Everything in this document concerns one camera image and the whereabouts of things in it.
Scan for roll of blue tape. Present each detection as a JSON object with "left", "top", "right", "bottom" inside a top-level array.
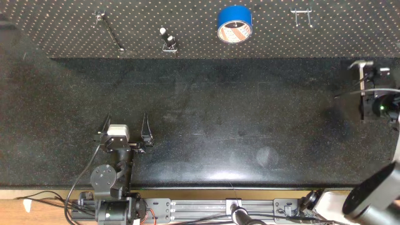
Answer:
[{"left": 216, "top": 4, "right": 254, "bottom": 45}]

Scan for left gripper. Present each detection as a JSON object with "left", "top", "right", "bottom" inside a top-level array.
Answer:
[{"left": 93, "top": 112, "right": 155, "bottom": 154}]

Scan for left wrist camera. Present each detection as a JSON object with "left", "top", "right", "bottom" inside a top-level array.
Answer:
[{"left": 107, "top": 124, "right": 131, "bottom": 141}]

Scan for hammer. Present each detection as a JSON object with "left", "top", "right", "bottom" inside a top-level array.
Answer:
[{"left": 347, "top": 59, "right": 375, "bottom": 97}]

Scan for wrench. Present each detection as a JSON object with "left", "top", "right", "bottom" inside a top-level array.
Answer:
[{"left": 94, "top": 10, "right": 126, "bottom": 54}]

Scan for black wire bundle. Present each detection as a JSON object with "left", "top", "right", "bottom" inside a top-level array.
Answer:
[{"left": 14, "top": 189, "right": 95, "bottom": 218}]

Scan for pliers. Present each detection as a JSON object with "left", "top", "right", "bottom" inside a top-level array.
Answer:
[{"left": 158, "top": 26, "right": 179, "bottom": 59}]

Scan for mounting rail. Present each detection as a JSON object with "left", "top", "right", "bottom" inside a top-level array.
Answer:
[{"left": 71, "top": 191, "right": 317, "bottom": 225}]

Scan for black pegboard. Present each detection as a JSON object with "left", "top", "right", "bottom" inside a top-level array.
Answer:
[{"left": 0, "top": 0, "right": 400, "bottom": 59}]

